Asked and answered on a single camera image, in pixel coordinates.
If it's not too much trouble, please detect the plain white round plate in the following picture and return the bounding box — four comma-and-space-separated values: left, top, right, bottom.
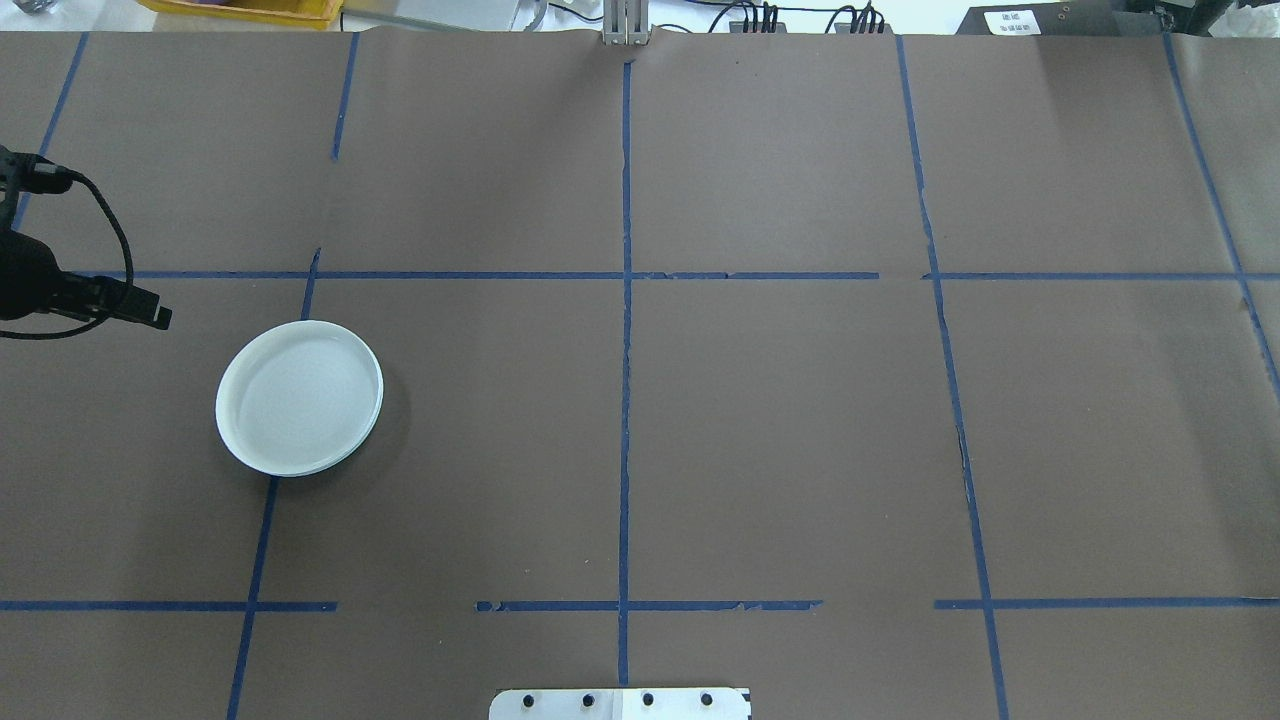
215, 320, 384, 477

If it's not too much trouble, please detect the glossy ribbed pale green plate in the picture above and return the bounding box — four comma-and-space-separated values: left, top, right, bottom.
300, 385, 385, 478

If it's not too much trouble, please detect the yellow plastic bin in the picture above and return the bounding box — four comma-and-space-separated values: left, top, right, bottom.
134, 0, 347, 30

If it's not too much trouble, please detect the grey flat panel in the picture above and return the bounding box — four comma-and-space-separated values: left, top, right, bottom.
342, 0, 536, 33

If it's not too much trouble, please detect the grey metal upright profile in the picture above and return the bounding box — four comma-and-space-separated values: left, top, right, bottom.
599, 0, 652, 49

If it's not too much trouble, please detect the black box with white label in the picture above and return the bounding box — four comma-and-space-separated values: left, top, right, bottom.
954, 0, 1136, 37

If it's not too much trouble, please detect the crumpled white paper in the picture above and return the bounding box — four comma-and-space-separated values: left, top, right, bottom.
1222, 0, 1280, 38

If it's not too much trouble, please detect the black looping wrist cable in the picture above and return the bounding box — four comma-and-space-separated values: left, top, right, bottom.
0, 168, 137, 342

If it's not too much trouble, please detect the black wrist camera with plug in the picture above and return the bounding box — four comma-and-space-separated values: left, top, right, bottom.
0, 146, 77, 199

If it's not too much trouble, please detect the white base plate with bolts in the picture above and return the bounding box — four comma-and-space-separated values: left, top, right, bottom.
489, 687, 752, 720

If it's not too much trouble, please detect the black plug cable bundle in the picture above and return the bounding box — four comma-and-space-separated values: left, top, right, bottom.
830, 3, 889, 36
705, 2, 783, 36

